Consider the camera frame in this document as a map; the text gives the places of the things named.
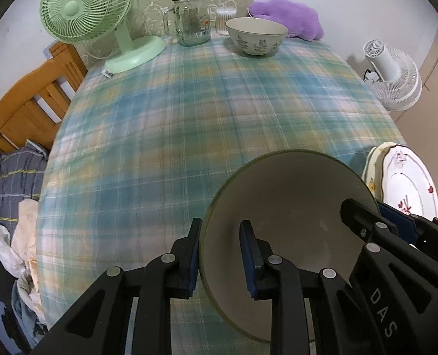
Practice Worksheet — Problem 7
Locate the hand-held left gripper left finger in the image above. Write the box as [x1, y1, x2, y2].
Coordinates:
[30, 217, 204, 355]

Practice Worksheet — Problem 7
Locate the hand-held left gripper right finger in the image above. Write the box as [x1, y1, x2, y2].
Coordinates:
[239, 220, 382, 355]

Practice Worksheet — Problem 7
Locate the white plate red pattern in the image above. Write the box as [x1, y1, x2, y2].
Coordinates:
[379, 146, 438, 222]

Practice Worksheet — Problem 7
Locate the large yellow flower plate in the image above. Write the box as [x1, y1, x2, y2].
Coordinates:
[362, 142, 406, 202]

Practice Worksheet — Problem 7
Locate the floral ceramic bowl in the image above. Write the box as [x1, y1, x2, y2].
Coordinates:
[198, 150, 380, 344]
[225, 17, 289, 57]

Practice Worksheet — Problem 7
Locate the white floor fan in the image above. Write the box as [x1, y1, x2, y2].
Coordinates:
[363, 39, 423, 112]

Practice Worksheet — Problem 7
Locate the cream cloth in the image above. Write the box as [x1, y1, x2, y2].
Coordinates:
[12, 199, 40, 267]

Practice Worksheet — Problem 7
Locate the blue denim cloth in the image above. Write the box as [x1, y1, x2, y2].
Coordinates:
[10, 277, 49, 344]

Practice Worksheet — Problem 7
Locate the white plastic bag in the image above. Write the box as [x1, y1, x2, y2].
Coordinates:
[0, 224, 27, 278]

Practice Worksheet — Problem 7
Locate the grey plaid blanket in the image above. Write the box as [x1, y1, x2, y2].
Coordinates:
[0, 147, 49, 226]

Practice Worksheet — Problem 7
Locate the purple plush toy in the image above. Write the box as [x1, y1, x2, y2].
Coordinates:
[248, 0, 324, 41]

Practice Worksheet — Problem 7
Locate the wooden chair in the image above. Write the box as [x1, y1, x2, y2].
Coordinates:
[0, 41, 88, 154]

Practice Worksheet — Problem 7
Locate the clear cotton swab container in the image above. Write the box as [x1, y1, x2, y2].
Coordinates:
[215, 7, 239, 37]

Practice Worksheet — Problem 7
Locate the glass jar with lid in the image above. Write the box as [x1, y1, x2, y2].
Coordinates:
[163, 0, 212, 47]

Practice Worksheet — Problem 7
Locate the green desk fan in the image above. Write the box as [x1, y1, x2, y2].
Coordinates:
[39, 0, 167, 75]

